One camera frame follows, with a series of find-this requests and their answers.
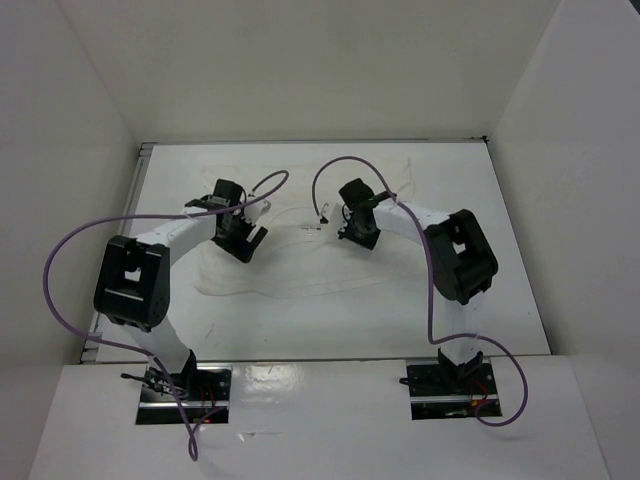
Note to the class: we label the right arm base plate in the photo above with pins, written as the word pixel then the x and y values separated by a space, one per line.
pixel 432 398

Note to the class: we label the aluminium table edge rail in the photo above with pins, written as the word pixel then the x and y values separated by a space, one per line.
pixel 115 296

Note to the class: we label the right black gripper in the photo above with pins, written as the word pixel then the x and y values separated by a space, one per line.
pixel 347 233

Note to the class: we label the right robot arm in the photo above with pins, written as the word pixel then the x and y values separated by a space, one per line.
pixel 461 267

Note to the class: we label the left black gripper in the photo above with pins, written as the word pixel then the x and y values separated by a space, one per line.
pixel 241 248

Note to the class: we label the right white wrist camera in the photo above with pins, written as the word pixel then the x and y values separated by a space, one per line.
pixel 331 219

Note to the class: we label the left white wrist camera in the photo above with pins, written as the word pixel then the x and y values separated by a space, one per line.
pixel 252 213

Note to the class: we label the white tank top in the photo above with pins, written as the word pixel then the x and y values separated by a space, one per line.
pixel 296 259

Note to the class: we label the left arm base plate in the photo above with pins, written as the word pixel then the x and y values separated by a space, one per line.
pixel 207 401

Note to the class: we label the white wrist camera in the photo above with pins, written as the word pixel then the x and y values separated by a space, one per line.
pixel 252 213
pixel 331 219

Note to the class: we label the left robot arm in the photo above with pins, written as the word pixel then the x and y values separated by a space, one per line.
pixel 168 243

